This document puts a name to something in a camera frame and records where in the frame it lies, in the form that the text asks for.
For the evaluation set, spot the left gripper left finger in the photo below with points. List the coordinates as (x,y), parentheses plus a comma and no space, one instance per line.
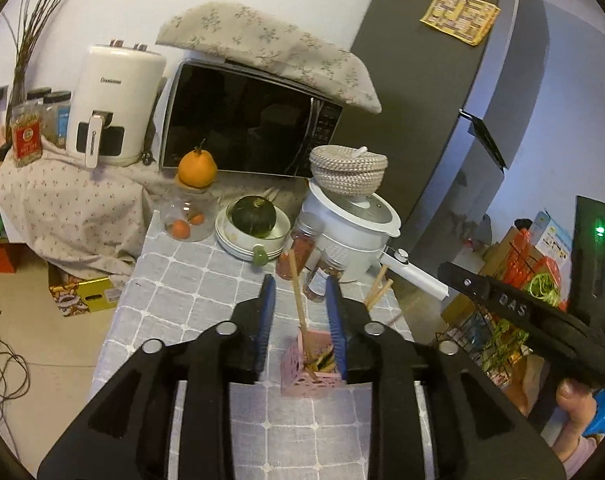
(253,318)

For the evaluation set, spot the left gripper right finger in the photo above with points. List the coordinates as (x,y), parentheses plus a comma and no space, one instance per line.
(347,318)

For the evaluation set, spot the black chopstick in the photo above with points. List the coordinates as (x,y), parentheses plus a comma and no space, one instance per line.
(323,363)

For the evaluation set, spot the person's hand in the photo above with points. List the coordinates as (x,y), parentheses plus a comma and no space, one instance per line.
(579,405)

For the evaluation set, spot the pink perforated utensil holder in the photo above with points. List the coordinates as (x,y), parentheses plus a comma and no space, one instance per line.
(295,380)

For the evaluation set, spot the grey checked tablecloth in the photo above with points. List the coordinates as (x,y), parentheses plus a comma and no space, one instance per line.
(177,290)

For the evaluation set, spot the dark green squash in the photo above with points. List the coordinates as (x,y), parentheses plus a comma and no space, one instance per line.
(254,215)

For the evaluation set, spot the clear glass jar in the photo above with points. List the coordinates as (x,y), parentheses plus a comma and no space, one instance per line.
(188,215)

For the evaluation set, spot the orange tangerine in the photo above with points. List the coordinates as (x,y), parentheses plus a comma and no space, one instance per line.
(197,168)

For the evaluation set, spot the floral cloth over counter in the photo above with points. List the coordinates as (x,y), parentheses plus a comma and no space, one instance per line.
(88,222)

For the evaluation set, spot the black microwave oven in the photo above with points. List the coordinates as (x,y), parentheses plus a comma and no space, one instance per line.
(248,120)

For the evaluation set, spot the grey refrigerator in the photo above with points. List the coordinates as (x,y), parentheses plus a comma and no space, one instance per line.
(452,119)

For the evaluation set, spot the white air fryer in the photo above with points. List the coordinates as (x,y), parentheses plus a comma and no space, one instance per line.
(112,104)

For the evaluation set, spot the floral microwave cover cloth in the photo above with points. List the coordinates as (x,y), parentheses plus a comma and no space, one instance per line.
(259,40)

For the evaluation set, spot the red tea tin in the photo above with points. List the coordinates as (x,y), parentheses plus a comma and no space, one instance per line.
(25,127)

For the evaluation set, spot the yellow paper on fridge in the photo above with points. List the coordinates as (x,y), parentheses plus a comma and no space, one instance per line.
(469,21)

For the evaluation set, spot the dried grass stems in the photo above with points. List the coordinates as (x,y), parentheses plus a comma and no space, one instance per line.
(33,16)

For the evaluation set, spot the white pot with handle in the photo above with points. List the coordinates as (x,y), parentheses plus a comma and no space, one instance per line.
(360,228)

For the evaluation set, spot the woven rope basket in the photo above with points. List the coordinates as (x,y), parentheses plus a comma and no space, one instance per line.
(347,171)

